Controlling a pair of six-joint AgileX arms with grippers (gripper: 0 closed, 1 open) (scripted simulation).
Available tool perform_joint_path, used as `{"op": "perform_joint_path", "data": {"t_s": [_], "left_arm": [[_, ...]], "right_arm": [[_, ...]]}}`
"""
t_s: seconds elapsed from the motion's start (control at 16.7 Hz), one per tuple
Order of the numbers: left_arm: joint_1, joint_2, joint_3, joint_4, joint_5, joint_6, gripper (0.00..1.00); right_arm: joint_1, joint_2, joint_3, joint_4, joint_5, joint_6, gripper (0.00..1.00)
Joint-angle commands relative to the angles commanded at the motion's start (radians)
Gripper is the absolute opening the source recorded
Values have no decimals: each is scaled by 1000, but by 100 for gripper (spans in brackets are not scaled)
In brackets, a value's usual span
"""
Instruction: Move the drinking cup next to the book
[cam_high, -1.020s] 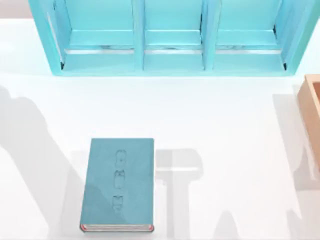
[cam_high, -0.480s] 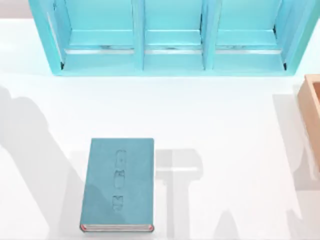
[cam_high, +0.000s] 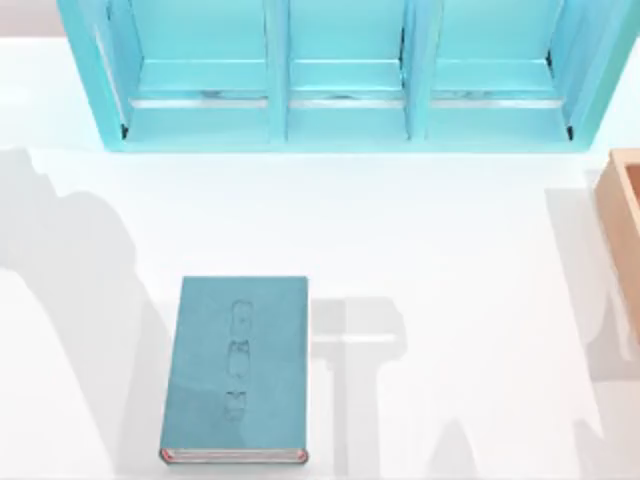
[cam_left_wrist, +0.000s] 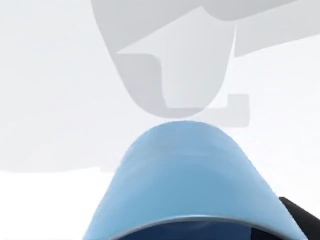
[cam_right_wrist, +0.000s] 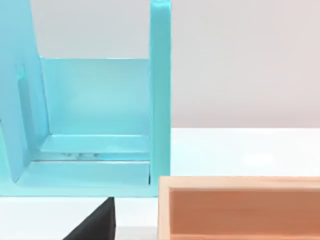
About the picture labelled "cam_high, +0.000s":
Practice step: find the light blue rack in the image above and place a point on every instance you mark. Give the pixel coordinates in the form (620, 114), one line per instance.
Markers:
(345, 125)

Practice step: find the teal blue book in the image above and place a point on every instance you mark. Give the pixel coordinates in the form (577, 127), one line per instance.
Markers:
(240, 365)

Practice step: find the shallow salmon-coloured box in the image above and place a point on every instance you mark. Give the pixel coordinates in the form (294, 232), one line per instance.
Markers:
(617, 220)

